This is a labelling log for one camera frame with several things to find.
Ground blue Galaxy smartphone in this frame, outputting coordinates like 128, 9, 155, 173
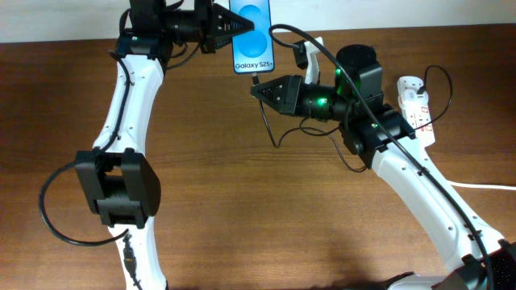
229, 0, 275, 74

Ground black charging cable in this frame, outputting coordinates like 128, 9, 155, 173
252, 64, 454, 173

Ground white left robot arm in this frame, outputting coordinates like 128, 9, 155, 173
75, 0, 255, 289

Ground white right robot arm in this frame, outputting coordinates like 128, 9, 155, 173
251, 44, 515, 289

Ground white charger adapter plug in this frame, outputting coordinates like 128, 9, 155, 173
397, 76, 428, 103

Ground white power strip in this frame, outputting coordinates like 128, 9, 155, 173
397, 94, 435, 147

